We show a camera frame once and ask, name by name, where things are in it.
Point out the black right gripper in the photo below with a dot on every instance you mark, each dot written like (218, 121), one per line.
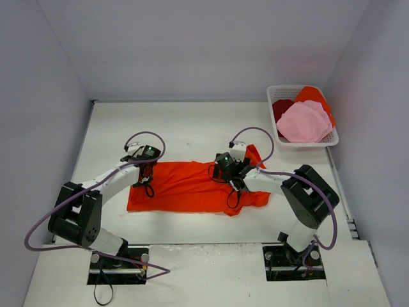
(223, 171)

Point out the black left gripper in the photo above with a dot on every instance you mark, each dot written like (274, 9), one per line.
(146, 174)

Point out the orange t shirt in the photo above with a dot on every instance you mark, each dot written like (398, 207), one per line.
(314, 94)
(187, 187)

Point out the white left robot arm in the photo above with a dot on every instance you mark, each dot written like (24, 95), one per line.
(79, 220)

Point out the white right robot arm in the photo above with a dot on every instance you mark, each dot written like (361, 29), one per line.
(311, 199)

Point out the dark red t shirt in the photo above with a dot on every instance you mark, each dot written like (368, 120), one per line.
(279, 107)

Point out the white plastic basket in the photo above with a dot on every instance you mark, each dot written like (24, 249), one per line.
(290, 92)

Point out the pink t shirt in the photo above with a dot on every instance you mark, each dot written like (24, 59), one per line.
(305, 122)

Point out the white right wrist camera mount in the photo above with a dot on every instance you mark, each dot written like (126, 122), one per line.
(237, 150)

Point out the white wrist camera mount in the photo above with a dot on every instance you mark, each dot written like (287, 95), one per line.
(237, 150)
(132, 148)

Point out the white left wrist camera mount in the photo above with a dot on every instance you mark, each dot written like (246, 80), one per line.
(132, 148)

